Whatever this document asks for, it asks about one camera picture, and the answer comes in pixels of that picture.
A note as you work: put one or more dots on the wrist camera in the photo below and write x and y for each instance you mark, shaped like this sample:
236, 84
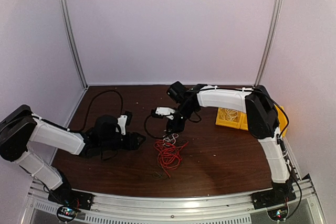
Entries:
124, 120
163, 111

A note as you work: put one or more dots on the yellow bin right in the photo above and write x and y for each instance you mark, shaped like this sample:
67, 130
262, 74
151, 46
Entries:
282, 121

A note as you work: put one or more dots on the controller board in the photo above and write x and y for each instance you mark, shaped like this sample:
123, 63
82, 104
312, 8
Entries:
65, 213
278, 214

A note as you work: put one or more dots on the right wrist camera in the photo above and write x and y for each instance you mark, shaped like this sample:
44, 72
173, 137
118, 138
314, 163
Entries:
163, 111

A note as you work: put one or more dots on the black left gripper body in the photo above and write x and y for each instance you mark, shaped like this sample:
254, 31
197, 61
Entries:
108, 144

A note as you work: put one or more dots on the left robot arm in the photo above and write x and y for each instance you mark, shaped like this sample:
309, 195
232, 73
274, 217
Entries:
22, 127

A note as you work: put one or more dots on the yellow bin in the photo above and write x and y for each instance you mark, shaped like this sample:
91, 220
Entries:
228, 118
282, 121
244, 123

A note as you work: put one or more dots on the yellow bin middle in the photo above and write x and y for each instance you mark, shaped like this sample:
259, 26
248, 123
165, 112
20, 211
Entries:
244, 123

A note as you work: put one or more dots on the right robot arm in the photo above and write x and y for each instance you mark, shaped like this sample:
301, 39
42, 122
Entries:
262, 120

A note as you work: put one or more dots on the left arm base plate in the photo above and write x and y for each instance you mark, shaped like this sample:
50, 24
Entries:
72, 198

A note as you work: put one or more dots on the aluminium frame post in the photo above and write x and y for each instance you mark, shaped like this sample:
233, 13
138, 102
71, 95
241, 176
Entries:
72, 43
269, 40

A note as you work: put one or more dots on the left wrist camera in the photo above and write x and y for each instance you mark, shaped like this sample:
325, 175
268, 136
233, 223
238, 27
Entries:
124, 120

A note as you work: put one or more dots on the right controller board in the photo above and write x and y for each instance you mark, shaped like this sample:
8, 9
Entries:
278, 214

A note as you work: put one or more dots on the aluminium front rail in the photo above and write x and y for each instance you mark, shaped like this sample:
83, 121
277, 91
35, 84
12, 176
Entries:
232, 208

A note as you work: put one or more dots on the yellow bin left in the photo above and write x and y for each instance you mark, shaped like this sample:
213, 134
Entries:
228, 118

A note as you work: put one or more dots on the left controller board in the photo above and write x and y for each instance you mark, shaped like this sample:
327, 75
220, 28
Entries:
65, 213

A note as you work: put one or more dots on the aluminium frame post right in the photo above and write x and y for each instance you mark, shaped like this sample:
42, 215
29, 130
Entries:
269, 40

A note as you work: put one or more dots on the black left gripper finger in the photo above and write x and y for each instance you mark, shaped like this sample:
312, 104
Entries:
136, 144
139, 137

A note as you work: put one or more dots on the aluminium frame post left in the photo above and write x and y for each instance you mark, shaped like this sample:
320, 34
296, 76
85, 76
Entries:
72, 43

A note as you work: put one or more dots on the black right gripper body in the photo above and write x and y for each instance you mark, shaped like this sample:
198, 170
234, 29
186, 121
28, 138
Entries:
186, 113

